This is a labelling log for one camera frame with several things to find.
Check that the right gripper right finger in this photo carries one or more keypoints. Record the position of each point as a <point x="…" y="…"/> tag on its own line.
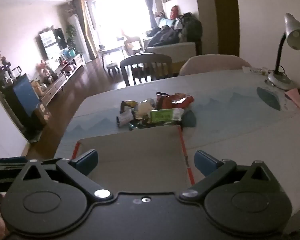
<point x="216" y="172"/>

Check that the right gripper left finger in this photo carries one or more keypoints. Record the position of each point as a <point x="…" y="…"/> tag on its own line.
<point x="76" y="170"/>

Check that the small teal foil candy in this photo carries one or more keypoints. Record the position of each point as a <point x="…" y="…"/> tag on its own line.
<point x="135" y="125"/>

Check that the white and blue biscuit packet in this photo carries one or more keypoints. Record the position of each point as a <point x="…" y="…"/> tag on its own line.
<point x="124" y="118"/>

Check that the green wafer snack packet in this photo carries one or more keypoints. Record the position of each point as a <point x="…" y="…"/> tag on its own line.
<point x="165" y="115"/>

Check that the red Korean chip bag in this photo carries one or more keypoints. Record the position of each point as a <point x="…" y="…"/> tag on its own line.
<point x="177" y="100"/>

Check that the cream white snack pouch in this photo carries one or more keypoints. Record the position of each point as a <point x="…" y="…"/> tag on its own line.
<point x="142" y="109"/>

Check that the white storage cabinet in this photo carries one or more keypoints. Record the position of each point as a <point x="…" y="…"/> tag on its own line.
<point x="12" y="141"/>

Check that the cardboard box with red tape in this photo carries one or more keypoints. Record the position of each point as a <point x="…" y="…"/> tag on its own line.
<point x="143" y="160"/>

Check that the paper bag on floor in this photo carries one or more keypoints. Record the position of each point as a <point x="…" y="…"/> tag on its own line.
<point x="42" y="113"/>

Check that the black water dispenser cabinet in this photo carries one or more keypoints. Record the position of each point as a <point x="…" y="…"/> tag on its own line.
<point x="23" y="101"/>

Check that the long tv console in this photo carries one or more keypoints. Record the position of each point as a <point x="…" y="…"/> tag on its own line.
<point x="64" y="74"/>

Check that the pink upholstered chair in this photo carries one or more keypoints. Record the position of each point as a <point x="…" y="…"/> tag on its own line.
<point x="211" y="63"/>

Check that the small round stool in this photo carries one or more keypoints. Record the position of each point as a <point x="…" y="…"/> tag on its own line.
<point x="112" y="68"/>

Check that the dark wooden dining chair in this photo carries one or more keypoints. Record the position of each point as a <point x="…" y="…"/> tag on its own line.
<point x="153" y="65"/>

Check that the white coffee table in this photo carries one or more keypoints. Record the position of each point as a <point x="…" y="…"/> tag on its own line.
<point x="108" y="50"/>

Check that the white sofa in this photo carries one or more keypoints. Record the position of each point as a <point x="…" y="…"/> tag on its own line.
<point x="178" y="52"/>

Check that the white standing air conditioner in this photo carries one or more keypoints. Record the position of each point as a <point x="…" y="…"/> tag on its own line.
<point x="79" y="40"/>

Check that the television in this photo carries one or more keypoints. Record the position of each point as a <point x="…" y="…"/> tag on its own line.
<point x="51" y="42"/>

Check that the pile of dark clothes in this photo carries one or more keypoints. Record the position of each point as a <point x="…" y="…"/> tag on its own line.
<point x="185" y="28"/>

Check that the grey desk lamp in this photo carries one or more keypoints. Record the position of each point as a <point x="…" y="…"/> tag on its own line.
<point x="286" y="74"/>

